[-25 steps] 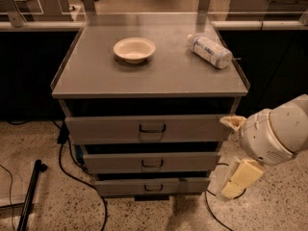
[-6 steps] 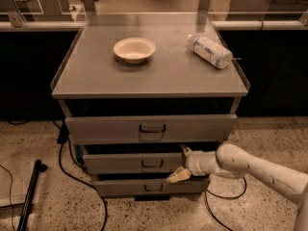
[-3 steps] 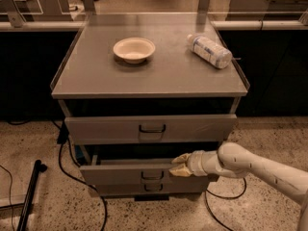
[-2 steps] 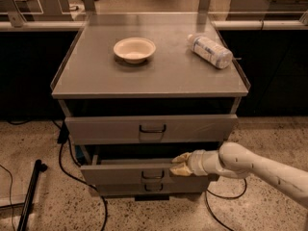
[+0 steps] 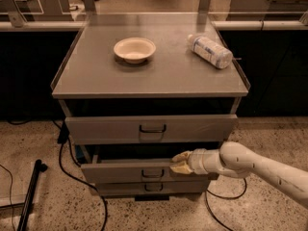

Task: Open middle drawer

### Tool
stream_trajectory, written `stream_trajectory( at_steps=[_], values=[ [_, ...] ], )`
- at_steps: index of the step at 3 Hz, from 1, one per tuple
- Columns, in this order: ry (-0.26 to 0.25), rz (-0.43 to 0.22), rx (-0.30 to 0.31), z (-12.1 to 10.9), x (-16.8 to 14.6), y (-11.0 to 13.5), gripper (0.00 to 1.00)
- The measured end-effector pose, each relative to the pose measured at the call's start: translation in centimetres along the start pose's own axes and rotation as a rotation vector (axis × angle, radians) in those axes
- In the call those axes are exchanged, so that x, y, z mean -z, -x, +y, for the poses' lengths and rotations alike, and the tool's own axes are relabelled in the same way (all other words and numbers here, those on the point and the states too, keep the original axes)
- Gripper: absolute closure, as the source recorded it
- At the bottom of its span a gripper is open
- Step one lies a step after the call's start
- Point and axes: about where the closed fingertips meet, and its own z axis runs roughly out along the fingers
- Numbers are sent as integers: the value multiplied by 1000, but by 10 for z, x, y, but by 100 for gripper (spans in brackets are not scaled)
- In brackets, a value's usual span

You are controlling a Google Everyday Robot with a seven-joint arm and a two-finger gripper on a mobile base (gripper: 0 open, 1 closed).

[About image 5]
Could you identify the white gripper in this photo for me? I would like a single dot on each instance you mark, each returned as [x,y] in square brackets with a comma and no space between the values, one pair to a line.
[196,161]

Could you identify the grey drawer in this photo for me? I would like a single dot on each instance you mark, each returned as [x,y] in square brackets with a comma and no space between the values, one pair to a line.
[136,163]
[151,188]
[150,129]

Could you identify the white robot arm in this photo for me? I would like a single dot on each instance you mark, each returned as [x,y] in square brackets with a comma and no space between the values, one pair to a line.
[237,161]

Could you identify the grey top drawer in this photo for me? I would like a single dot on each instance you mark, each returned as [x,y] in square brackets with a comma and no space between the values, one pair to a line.
[150,129]

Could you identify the grey bottom drawer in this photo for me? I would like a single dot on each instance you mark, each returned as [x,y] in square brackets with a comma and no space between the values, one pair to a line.
[151,188]

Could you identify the grey drawer cabinet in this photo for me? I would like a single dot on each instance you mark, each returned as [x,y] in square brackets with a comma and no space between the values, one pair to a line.
[93,81]

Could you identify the clear plastic water bottle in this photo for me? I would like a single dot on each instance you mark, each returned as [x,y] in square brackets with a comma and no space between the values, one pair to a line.
[210,51]

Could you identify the white paper bowl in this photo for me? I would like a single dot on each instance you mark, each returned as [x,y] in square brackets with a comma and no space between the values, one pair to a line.
[135,50]

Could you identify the black metal stand leg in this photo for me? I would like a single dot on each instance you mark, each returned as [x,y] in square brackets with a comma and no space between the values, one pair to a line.
[39,167]

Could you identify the white horizontal rail pipe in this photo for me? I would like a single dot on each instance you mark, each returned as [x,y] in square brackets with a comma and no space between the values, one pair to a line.
[218,25]

